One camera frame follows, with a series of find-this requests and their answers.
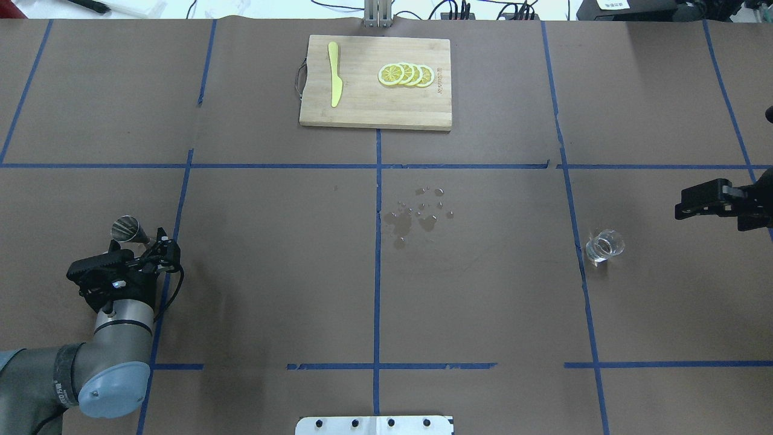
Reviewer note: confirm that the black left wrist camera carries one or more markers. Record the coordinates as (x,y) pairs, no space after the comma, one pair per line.
(106,263)

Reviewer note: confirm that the clear glass cup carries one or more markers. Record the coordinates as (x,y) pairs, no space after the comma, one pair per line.
(605,245)

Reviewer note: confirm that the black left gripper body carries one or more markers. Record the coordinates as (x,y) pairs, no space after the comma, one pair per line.
(96,295)

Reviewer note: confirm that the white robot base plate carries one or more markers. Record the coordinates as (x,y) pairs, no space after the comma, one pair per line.
(408,424)

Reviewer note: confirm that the lemon slice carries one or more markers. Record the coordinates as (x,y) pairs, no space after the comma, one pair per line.
(391,74)
(409,73)
(417,75)
(426,77)

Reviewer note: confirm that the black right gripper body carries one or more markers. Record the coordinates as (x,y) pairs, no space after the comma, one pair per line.
(755,202)

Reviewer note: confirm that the steel double jigger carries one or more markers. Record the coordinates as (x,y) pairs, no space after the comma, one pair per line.
(127,229)

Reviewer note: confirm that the aluminium frame post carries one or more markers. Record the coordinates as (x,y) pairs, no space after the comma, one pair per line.
(378,13)

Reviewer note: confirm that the front lemon slice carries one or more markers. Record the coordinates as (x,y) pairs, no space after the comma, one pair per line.
(391,74)

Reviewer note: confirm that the yellow plastic knife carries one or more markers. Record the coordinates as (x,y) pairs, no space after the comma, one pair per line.
(336,81)

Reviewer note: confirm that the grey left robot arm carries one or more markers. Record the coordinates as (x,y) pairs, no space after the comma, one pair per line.
(105,377)

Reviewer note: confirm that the bamboo cutting board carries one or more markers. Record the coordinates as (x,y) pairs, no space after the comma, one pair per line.
(367,103)

